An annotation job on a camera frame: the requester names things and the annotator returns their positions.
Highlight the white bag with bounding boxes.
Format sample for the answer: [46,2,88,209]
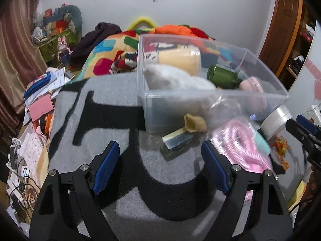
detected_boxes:
[305,105,321,126]

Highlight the grey neck pillow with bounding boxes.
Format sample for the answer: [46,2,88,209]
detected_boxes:
[59,4,83,34]

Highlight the patterned sticker sheet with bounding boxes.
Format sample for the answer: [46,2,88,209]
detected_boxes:
[19,132,48,161]

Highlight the orange and black gadget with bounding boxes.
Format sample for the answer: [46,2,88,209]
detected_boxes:
[40,114,54,134]

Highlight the cream round tin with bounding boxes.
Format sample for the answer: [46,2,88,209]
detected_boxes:
[157,48,202,77]

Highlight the orange toy figure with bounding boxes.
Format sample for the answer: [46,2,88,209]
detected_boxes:
[272,134,293,174]

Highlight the white paper sheets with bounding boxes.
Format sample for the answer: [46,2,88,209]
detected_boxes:
[45,67,74,94]

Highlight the yellow foam ring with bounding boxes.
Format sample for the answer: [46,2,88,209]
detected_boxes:
[127,16,157,31]

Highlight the person's right hand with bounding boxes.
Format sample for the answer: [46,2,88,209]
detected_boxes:
[306,169,321,202]

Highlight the grey and black blanket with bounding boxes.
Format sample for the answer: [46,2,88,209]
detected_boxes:
[48,73,309,241]

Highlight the orange jacket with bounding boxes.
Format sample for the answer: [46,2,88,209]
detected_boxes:
[150,25,193,36]

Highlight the wooden shelf with clothes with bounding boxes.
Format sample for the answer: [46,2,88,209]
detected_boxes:
[286,5,317,79]

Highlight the blue case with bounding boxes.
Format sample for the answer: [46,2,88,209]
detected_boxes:
[23,71,52,98]

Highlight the small green printed box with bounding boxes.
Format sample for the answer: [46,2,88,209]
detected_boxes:
[160,128,193,160]

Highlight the small tan cloth piece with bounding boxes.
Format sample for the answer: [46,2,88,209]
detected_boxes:
[184,114,208,133]

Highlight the striped pink gold curtain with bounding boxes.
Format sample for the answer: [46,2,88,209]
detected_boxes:
[0,0,49,131]

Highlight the clear plastic storage box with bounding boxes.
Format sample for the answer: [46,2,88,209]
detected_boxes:
[137,34,290,134]

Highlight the pink plush item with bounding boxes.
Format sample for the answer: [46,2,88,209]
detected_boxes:
[238,77,267,111]

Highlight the pink rope in plastic bag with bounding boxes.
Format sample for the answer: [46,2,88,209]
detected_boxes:
[211,117,275,202]

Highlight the green patterned cabinet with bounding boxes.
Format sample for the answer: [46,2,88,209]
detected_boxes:
[38,29,82,62]

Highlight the pile of colourful boxes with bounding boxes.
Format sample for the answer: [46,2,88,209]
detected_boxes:
[41,7,69,34]

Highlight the green translucent jar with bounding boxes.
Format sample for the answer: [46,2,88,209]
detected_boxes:
[206,64,247,89]

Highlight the pink wallet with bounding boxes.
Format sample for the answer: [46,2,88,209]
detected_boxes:
[28,96,55,122]

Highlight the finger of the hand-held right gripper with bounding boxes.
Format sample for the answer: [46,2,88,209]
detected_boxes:
[296,114,321,141]
[286,118,321,167]

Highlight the pink bunny bottle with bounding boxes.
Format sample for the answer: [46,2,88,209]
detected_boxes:
[57,36,73,63]

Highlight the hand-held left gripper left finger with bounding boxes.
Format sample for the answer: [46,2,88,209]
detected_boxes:
[29,141,120,241]

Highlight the white power strip with cables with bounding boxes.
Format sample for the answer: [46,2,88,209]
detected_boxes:
[5,161,39,212]

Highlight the white cabinet door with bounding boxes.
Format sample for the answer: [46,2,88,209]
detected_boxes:
[288,20,321,121]

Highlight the wooden door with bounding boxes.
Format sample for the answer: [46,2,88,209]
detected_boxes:
[258,0,304,71]

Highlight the white plush toy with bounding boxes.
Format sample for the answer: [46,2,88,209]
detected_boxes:
[143,64,216,101]

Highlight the colourful patchwork quilt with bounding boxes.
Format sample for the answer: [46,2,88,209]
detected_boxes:
[75,25,216,78]

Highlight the dark maroon clothing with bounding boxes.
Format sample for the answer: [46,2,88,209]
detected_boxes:
[69,22,123,67]

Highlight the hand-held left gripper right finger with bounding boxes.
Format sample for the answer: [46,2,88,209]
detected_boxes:
[201,140,294,241]

